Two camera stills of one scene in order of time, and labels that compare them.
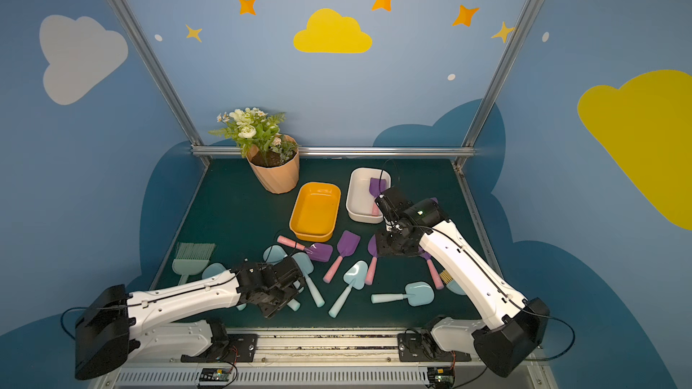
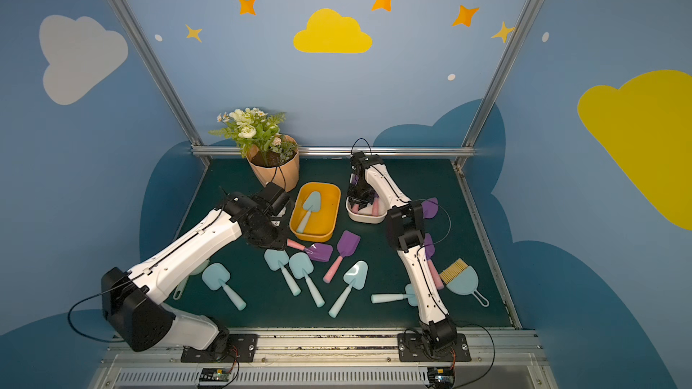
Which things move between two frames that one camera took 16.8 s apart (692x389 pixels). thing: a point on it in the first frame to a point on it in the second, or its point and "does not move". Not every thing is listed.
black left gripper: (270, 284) to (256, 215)
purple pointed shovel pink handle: (372, 248) to (354, 179)
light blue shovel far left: (213, 269) does not move
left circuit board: (215, 375) does not move
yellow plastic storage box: (315, 211) does not move
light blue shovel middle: (306, 266) does not move
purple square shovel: (433, 272) does not move
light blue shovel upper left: (276, 254) does not move
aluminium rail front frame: (320, 358) does not move
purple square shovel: (377, 185) does not move
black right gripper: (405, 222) to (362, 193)
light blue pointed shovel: (294, 304) to (312, 203)
